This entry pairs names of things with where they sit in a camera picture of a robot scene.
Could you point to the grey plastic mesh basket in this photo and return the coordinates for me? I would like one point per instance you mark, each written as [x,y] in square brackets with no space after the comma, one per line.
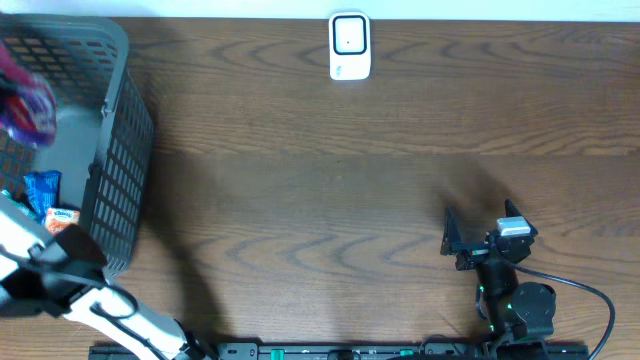
[103,144]

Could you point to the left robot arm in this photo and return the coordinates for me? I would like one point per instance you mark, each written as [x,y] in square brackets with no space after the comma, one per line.
[63,276]

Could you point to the orange Kleenex tissue pack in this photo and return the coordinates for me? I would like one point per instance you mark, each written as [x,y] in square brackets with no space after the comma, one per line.
[58,219]

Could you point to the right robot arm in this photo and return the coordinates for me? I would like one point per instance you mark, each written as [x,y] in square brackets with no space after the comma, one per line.
[519,314]

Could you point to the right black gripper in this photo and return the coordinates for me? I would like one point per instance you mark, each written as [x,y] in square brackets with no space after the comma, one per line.
[473,254]

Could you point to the blue snack wrapper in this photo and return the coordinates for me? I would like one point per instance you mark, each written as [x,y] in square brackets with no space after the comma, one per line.
[42,191]

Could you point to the teal wet wipes pack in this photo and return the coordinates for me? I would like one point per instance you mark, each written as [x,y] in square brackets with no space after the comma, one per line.
[24,209]

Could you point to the purple Carefree pad pack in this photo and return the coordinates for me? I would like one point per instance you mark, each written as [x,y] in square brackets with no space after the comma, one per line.
[28,104]

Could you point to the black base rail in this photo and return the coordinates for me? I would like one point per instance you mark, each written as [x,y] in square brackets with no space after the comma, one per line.
[437,349]

